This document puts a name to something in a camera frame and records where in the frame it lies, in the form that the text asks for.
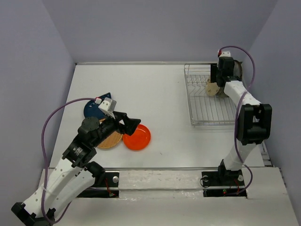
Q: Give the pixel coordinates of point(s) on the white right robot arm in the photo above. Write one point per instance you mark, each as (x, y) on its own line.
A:
(252, 119)

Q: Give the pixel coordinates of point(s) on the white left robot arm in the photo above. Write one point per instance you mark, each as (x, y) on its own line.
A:
(74, 173)

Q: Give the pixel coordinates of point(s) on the orange glossy plate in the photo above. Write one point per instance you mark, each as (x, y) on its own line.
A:
(139, 139)

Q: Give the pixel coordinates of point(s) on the grey deer plate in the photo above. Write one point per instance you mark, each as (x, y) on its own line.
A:
(236, 72)

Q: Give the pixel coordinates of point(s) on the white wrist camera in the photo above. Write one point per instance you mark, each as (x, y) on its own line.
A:
(107, 106)
(224, 53)

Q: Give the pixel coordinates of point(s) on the large teal floral plate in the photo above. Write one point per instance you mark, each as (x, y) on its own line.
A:
(241, 69)

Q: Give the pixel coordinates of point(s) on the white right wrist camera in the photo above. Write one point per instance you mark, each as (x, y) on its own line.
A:
(224, 53)

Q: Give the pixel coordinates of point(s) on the tan woven round plate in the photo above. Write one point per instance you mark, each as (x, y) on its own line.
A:
(111, 141)

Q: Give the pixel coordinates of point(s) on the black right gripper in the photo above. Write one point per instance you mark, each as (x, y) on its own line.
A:
(214, 71)

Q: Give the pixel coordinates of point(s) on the silver wire dish rack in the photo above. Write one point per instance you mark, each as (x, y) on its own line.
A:
(206, 110)

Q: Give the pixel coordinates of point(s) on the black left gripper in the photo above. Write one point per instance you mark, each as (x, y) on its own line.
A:
(130, 124)

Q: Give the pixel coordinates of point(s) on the cream plate with prints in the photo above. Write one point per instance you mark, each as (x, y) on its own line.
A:
(211, 88)

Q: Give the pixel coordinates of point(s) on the dark blue leaf plate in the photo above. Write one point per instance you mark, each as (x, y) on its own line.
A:
(91, 108)

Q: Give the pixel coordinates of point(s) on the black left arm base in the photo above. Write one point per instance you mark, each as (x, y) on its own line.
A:
(105, 188)

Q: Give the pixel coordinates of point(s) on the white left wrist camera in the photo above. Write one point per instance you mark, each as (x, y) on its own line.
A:
(107, 106)

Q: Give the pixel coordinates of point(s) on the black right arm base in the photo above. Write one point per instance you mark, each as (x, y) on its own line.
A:
(215, 186)

